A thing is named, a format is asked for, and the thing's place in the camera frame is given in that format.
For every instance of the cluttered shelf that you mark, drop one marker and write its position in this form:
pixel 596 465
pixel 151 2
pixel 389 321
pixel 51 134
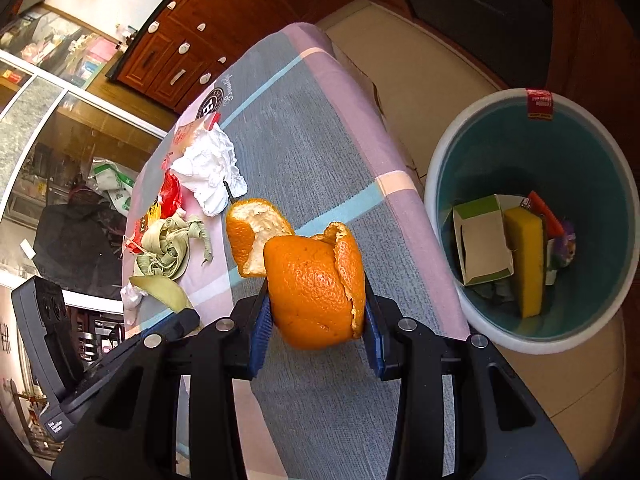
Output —
pixel 55 45

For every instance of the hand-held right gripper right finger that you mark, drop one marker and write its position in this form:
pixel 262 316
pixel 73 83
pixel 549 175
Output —
pixel 375 347

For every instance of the small crumpled grey-white tissue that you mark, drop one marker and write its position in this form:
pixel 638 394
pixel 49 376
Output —
pixel 131 300

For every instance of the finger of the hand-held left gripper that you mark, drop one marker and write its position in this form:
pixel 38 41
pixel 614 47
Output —
pixel 175 322

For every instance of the green and white plastic bag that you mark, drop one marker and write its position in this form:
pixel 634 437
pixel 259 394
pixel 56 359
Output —
pixel 112 180

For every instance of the white paper towel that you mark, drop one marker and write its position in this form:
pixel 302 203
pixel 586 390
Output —
pixel 210 165

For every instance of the red orange packet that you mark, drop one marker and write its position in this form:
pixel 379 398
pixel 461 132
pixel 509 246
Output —
pixel 542 210

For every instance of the white and green carton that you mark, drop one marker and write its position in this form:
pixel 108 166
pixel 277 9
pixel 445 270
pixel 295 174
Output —
pixel 485 245

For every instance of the purple wrapper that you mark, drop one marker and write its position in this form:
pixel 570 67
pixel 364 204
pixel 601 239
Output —
pixel 565 247

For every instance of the yellow sponge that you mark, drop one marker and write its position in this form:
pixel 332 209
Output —
pixel 525 260

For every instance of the red plastic wrapper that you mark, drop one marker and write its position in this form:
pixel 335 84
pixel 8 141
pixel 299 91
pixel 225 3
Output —
pixel 171 195

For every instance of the glass sliding door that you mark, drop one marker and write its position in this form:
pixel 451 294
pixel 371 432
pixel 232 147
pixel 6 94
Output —
pixel 45 125

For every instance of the teal trash bin white rim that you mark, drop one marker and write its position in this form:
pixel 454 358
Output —
pixel 590 170

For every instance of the orange peel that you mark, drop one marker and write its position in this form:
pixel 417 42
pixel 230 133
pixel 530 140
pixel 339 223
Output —
pixel 310 285

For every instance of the pale green vegetable peelings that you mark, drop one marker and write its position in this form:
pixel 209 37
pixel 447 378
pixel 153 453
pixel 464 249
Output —
pixel 167 247

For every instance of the pink printed packet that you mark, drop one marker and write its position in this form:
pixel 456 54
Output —
pixel 187 132

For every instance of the red paper label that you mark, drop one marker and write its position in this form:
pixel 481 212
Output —
pixel 539 104

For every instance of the black bag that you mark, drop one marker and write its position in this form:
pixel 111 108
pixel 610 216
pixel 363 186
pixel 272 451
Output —
pixel 65 240

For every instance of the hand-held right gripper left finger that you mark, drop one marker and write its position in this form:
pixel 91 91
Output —
pixel 257 340

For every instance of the green fruit rind wedge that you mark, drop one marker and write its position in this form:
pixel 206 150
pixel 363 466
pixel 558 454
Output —
pixel 165 291

